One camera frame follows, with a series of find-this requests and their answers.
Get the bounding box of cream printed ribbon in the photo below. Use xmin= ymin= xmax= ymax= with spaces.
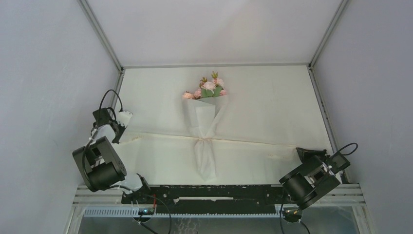
xmin=120 ymin=132 xmax=298 ymax=159

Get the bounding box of pink fake rose stem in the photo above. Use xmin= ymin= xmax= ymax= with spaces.
xmin=193 ymin=77 xmax=217 ymax=99
xmin=182 ymin=92 xmax=195 ymax=99
xmin=211 ymin=72 xmax=224 ymax=97
xmin=219 ymin=89 xmax=227 ymax=96

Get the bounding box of translucent white wrapping paper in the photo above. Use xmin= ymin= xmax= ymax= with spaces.
xmin=182 ymin=95 xmax=228 ymax=181

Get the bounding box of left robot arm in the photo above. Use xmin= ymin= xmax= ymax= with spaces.
xmin=72 ymin=107 xmax=152 ymax=203

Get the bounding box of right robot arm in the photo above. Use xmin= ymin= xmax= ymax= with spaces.
xmin=279 ymin=147 xmax=351 ymax=211

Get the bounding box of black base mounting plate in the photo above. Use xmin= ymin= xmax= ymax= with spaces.
xmin=121 ymin=184 xmax=295 ymax=214

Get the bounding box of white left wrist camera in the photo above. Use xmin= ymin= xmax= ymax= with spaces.
xmin=116 ymin=110 xmax=133 ymax=128

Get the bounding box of white slotted cable duct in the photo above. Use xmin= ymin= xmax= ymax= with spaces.
xmin=84 ymin=206 xmax=281 ymax=218

